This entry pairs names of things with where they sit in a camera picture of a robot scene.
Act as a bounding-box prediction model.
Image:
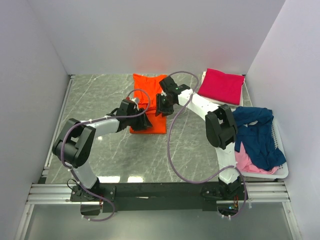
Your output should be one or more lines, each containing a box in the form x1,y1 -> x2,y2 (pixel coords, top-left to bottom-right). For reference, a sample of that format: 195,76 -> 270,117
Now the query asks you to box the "orange t-shirt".
129,73 -> 168,135

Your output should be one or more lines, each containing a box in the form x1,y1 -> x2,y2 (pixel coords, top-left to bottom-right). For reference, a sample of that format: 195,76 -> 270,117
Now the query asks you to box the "light pink t-shirt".
235,143 -> 279,175

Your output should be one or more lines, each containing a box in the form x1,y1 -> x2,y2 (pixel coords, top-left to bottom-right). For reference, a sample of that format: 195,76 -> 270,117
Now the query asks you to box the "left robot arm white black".
52,98 -> 152,201

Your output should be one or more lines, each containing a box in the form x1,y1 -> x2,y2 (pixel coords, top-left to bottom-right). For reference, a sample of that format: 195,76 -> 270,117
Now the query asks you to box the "white plastic laundry basket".
234,122 -> 288,179

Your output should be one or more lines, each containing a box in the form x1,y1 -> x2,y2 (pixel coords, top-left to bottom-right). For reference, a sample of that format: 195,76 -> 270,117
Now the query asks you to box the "aluminium frame rail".
26,182 -> 291,205

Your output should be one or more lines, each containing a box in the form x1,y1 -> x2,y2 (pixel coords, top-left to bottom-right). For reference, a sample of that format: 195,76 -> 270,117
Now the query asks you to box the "navy blue t-shirt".
232,106 -> 286,171

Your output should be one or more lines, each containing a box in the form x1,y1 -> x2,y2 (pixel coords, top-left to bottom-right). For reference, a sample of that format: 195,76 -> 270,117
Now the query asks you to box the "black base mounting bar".
69,182 -> 249,216

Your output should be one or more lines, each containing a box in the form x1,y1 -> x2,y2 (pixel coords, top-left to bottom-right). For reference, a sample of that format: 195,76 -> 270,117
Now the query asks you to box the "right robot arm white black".
156,75 -> 242,200

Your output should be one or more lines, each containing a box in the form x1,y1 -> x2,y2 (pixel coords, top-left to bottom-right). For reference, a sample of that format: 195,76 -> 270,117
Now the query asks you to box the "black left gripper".
126,107 -> 153,132

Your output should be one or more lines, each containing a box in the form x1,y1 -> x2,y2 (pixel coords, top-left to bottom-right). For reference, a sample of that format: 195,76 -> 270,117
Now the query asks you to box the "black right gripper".
154,93 -> 175,118

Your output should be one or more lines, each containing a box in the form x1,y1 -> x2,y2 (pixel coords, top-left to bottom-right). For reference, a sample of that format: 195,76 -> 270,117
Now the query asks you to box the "folded magenta t-shirt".
197,68 -> 245,105

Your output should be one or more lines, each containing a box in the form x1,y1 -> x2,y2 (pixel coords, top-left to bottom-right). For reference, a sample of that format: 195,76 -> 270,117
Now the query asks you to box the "folded white t-shirt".
200,71 -> 243,107

